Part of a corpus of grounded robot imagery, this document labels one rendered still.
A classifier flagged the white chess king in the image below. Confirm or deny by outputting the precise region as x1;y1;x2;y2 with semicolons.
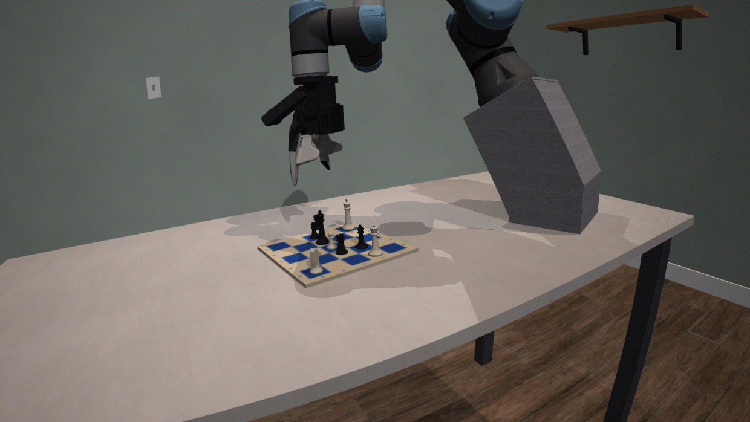
342;198;355;230

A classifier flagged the white queen chess piece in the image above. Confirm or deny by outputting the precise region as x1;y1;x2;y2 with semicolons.
368;224;383;257

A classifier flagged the white knight chess piece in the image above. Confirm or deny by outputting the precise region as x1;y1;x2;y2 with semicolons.
310;248;323;274

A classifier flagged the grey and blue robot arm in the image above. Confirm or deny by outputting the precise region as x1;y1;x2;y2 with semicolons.
261;0;539;126

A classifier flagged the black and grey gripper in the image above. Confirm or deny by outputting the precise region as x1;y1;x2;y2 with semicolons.
289;75;345;186

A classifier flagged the blue and cream chessboard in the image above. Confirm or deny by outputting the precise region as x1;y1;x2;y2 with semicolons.
257;222;419;288

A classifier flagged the white pawn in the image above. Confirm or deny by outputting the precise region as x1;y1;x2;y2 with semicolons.
327;231;337;250

